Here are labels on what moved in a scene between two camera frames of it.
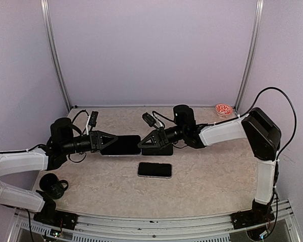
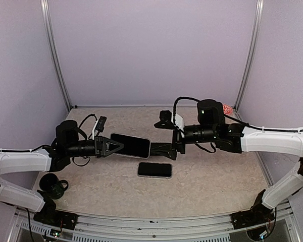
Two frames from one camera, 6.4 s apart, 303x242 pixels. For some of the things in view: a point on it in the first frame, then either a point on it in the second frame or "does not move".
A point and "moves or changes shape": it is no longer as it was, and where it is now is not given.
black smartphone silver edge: x=161 y=170 does not move
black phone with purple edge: x=123 y=145 moves or changes shape
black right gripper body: x=163 y=138 -> x=177 y=141
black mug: x=50 y=184 does not move
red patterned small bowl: x=222 y=110 does not move
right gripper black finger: x=151 y=140 -> x=163 y=148
